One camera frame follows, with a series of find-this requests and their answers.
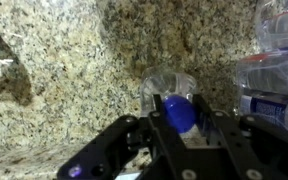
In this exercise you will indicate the clear water bottle blue cap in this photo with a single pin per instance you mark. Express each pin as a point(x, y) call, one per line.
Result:
point(165, 83)

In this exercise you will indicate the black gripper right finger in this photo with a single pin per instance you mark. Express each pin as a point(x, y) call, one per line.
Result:
point(260, 150)

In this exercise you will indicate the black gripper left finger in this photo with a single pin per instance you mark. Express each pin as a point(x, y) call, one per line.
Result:
point(110, 146)

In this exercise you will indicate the wrapped pack of water bottles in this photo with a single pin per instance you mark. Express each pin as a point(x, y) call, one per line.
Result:
point(270, 76)

